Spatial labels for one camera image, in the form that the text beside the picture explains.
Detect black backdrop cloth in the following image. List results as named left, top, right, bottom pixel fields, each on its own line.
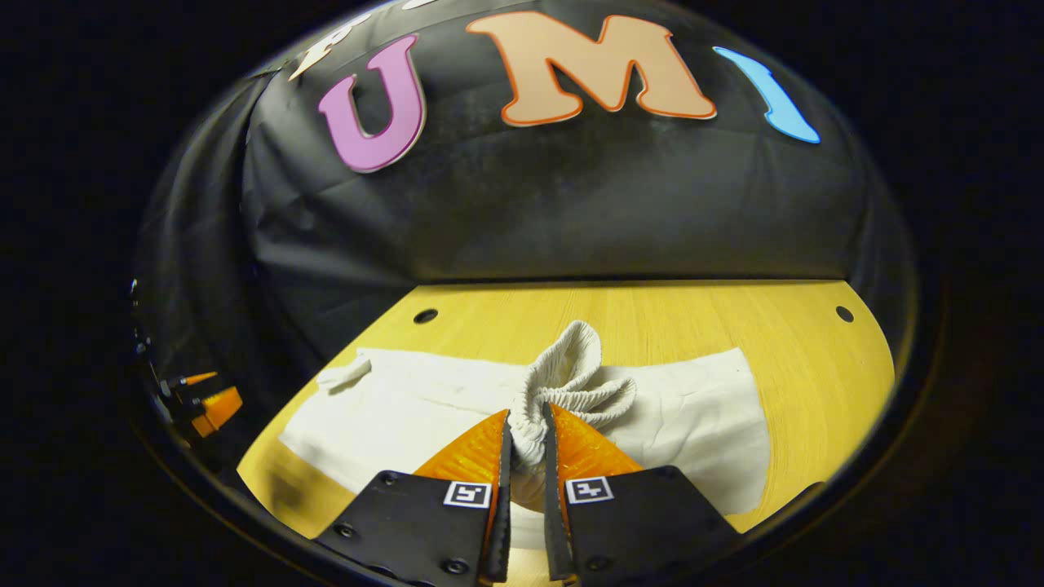
left=130, top=0, right=918, bottom=490

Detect cream white jeans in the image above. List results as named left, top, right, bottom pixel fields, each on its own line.
left=277, top=320, right=772, bottom=555

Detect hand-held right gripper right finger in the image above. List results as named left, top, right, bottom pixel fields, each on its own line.
left=541, top=403, right=745, bottom=586

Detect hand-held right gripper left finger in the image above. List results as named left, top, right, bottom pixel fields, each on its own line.
left=312, top=409, right=515, bottom=587

